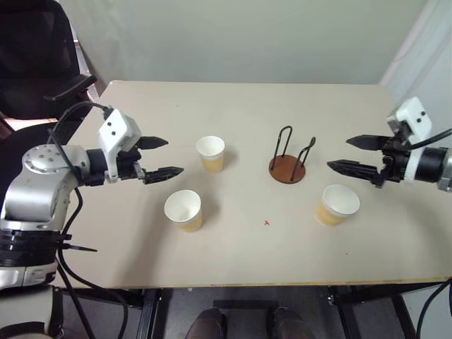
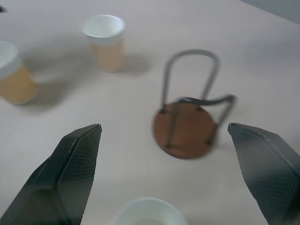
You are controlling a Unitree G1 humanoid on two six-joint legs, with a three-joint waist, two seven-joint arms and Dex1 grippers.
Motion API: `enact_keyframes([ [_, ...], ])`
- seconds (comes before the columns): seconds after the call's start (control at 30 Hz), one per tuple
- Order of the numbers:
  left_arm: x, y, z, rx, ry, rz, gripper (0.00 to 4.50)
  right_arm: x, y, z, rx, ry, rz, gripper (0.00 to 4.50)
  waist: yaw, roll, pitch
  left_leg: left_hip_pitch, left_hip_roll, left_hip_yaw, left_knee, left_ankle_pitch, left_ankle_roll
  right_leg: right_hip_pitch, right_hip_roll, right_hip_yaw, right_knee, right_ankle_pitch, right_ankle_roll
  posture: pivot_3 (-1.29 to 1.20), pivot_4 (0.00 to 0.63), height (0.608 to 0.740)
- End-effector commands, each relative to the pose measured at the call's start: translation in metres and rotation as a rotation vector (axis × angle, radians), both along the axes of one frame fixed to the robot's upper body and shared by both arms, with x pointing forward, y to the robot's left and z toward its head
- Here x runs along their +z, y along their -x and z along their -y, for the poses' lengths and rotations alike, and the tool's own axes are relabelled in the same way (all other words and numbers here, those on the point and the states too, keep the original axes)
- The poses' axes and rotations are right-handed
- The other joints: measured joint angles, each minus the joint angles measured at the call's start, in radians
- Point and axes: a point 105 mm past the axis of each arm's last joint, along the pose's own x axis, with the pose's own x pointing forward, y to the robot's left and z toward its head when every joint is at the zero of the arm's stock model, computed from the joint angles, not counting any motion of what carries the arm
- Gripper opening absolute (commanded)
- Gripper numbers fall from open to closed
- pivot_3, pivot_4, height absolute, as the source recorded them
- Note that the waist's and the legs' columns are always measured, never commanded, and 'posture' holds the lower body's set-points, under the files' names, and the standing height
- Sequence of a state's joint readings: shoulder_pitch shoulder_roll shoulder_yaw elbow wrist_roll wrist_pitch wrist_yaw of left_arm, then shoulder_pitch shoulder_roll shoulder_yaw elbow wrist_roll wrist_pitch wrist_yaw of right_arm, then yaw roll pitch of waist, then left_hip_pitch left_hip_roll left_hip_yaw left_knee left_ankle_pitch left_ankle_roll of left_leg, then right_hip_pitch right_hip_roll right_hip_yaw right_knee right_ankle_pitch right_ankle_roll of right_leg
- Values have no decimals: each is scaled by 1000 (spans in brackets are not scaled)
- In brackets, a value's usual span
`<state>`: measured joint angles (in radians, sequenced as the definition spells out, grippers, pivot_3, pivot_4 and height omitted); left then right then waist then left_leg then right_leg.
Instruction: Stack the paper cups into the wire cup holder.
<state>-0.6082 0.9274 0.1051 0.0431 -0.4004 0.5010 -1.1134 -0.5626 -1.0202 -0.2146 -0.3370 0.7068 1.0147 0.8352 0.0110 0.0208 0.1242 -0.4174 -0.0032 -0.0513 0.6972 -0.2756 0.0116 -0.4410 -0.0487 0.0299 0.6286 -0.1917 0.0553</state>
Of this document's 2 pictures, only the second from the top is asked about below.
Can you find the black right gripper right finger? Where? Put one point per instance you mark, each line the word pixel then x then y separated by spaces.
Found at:
pixel 269 168

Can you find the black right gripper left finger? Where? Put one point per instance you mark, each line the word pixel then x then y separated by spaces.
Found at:
pixel 58 178

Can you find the orange paper cup white rim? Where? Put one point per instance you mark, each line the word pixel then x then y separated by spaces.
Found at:
pixel 147 212
pixel 106 42
pixel 12 75

